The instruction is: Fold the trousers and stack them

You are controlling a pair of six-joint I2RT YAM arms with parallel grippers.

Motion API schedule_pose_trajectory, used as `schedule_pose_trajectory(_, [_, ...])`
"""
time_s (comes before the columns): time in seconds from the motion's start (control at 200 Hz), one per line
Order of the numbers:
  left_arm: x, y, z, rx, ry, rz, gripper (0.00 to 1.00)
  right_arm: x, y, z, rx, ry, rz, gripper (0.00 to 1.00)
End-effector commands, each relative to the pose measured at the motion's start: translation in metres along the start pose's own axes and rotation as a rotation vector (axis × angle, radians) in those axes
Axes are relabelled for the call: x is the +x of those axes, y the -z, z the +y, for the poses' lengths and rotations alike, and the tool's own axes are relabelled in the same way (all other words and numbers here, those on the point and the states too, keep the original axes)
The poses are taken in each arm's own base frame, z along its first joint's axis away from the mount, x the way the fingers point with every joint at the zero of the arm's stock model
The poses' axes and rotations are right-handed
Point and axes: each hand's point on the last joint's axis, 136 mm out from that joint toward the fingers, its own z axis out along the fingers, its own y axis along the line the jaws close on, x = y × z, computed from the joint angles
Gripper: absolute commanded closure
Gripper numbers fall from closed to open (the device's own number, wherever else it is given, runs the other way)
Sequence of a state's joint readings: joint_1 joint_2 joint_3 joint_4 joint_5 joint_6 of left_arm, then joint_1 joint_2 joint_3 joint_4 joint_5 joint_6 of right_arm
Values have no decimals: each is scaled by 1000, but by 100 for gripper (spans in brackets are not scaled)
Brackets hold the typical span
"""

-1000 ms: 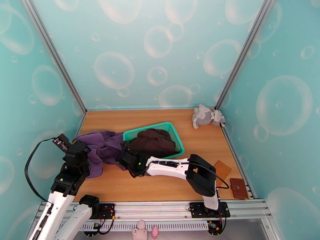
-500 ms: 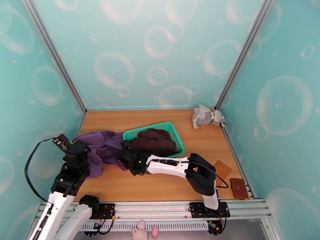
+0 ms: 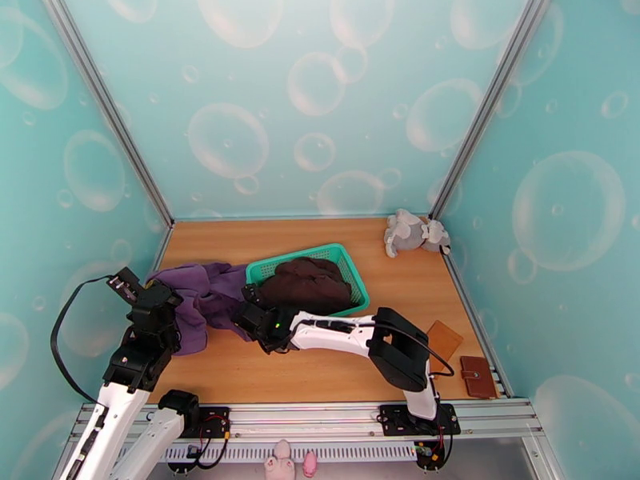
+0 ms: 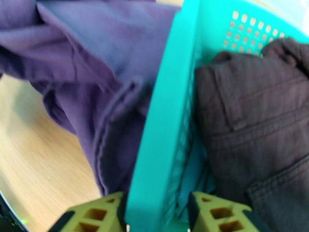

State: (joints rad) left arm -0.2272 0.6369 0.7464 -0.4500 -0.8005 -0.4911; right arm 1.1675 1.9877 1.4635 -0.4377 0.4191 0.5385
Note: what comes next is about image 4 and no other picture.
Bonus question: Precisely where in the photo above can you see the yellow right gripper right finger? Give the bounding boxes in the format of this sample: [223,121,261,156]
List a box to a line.
[187,191,274,232]

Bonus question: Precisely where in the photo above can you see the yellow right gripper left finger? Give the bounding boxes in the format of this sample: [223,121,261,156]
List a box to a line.
[48,191,128,232]

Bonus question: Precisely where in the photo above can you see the purple trousers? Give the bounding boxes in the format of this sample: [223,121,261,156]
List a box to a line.
[0,0,182,198]

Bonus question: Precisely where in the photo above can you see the dark brown trousers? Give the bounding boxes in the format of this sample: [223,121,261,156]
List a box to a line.
[194,37,309,232]

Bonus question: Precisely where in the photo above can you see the teal plastic basket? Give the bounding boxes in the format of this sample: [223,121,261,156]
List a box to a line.
[125,0,309,232]

